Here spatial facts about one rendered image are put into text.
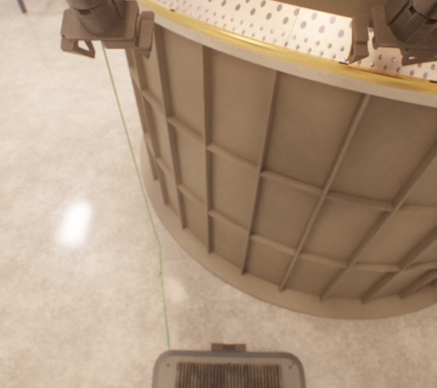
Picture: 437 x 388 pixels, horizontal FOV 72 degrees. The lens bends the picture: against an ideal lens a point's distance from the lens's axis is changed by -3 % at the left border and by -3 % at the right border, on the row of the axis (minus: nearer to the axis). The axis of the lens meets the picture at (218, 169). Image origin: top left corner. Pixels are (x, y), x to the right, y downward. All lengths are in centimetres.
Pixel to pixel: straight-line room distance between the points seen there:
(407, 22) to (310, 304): 130
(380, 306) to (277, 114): 116
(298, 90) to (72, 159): 173
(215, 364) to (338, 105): 93
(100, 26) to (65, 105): 222
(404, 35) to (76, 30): 47
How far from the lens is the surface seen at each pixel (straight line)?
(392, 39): 54
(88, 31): 51
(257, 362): 124
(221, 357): 124
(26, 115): 274
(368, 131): 78
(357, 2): 70
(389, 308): 172
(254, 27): 71
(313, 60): 66
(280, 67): 67
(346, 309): 163
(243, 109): 84
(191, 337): 152
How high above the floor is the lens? 148
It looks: 49 degrees down
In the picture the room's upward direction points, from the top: 1 degrees clockwise
